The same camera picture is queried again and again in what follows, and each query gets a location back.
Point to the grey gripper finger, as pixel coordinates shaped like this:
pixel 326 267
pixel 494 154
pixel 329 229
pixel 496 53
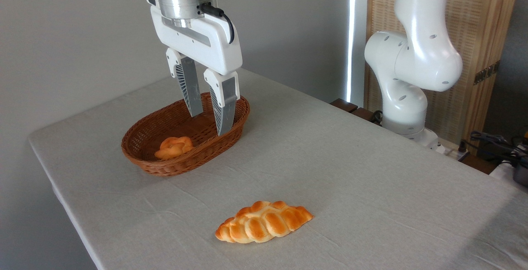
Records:
pixel 187 84
pixel 225 105

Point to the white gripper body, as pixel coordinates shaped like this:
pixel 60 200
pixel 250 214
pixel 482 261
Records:
pixel 198 41

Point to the long braided bread loaf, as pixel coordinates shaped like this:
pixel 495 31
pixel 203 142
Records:
pixel 264 222

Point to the small round knotted bread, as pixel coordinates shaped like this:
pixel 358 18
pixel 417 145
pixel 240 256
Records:
pixel 173 148

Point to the brown woven wicker basket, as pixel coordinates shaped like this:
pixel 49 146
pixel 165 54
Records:
pixel 181 166

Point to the dark brown wooden block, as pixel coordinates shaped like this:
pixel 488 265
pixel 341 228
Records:
pixel 363 114
pixel 343 105

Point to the grey tablecloth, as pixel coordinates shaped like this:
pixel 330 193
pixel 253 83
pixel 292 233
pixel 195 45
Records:
pixel 371 200

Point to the black metal screen hinge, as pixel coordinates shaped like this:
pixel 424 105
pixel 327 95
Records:
pixel 486 72

